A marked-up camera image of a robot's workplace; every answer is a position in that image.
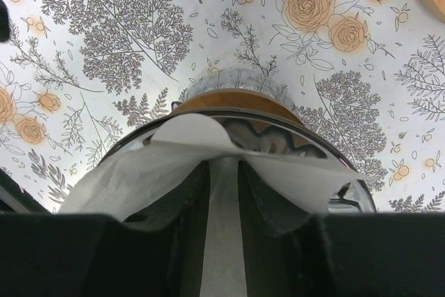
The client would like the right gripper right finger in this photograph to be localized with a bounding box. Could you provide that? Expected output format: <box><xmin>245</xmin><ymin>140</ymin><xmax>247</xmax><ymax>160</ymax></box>
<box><xmin>237</xmin><ymin>161</ymin><xmax>309</xmax><ymax>296</ymax></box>

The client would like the clear glass dripper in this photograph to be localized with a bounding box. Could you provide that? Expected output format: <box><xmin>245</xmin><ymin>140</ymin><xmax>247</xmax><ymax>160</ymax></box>
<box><xmin>97</xmin><ymin>108</ymin><xmax>377</xmax><ymax>214</ymax></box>

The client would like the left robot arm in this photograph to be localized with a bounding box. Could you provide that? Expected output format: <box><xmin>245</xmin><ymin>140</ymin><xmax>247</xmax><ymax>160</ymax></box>
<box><xmin>0</xmin><ymin>0</ymin><xmax>10</xmax><ymax>42</ymax></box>

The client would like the floral table mat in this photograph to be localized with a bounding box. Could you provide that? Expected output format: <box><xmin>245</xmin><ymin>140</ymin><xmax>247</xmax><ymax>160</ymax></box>
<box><xmin>1</xmin><ymin>0</ymin><xmax>444</xmax><ymax>213</ymax></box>

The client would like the grey glass server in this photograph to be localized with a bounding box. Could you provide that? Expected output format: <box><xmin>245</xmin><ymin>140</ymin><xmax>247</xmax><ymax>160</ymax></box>
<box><xmin>179</xmin><ymin>68</ymin><xmax>296</xmax><ymax>112</ymax></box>

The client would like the white paper coffee filter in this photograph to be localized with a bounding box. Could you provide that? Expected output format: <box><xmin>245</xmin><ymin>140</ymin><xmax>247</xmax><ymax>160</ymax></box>
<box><xmin>60</xmin><ymin>111</ymin><xmax>376</xmax><ymax>296</ymax></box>

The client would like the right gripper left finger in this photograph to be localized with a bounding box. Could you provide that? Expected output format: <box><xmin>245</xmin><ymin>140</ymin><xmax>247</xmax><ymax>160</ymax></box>
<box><xmin>124</xmin><ymin>162</ymin><xmax>210</xmax><ymax>296</ymax></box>

